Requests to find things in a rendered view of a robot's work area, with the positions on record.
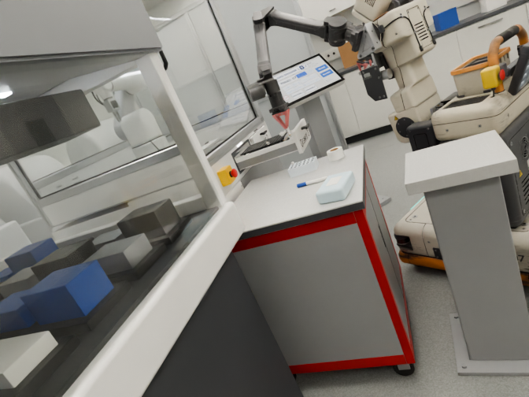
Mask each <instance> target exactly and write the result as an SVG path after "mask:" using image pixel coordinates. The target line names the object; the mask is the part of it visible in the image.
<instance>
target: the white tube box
mask: <svg viewBox="0 0 529 397"><path fill-rule="evenodd" d="M318 165H319V162H318V160H317V157H316V156H315V157H312V158H308V159H305V160H303V161H299V162H296V163H294V165H290V167H289V169H288V170H287V171H288V172H289V175H290V178H292V177H295V176H299V175H301V174H305V173H309V172H312V171H314V170H317V168H318Z"/></svg>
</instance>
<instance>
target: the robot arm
mask: <svg viewBox="0 0 529 397"><path fill-rule="evenodd" d="M252 20H253V30H254V37H255V44H256V51H257V71H258V75H259V80H257V82H255V83H252V84H251V85H249V86H247V90H248V93H249V96H250V99H251V101H252V102H255V101H257V100H259V99H262V98H265V95H266V92H267V95H268V98H269V101H270V103H271V106H272V108H271V109H270V110H269V112H270V113H272V117H273V118H274V119H275V120H276V121H277V122H279V123H280V125H281V126H282V127H283V128H284V129H287V128H288V126H289V116H290V108H289V107H288V105H289V102H284V99H283V96H282V93H281V91H280V88H279V84H278V81H277V79H274V78H273V75H272V67H271V61H270V55H269V48H268V39H267V32H266V31H267V30H268V29H269V28H270V27H271V26H279V27H283V28H289V29H292V30H296V31H300V32H305V33H309V34H313V35H317V36H319V37H320V38H322V39H324V42H326V43H329V44H330V46H333V47H340V46H343V45H344V44H345V43H346V41H347V42H350V44H351V46H352V51H353V52H357V51H359V47H360V44H361V37H362V34H363V30H364V26H363V25H358V26H355V25H353V22H350V21H346V18H345V17H342V16H336V17H329V16H327V17H326V18H325V19H324V20H315V19H311V18H307V17H300V16H297V15H293V14H289V13H283V12H280V11H278V10H277V9H274V6H268V7H267V8H265V9H263V10H262V11H256V12H254V13H253V16H252ZM265 90H266V92H265ZM282 115H285V124H284V123H283V121H282V119H281V118H280V116H282Z"/></svg>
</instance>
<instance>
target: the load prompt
mask: <svg viewBox="0 0 529 397"><path fill-rule="evenodd" d="M309 67H310V66H309V65H308V64H307V63H304V64H302V65H299V66H297V67H295V68H293V69H290V70H288V71H286V72H283V73H281V74H279V75H277V76H274V77H273V78H274V79H277V81H280V80H282V79H284V78H287V77H288V76H291V75H294V74H295V73H297V72H300V71H302V70H304V69H307V68H309Z"/></svg>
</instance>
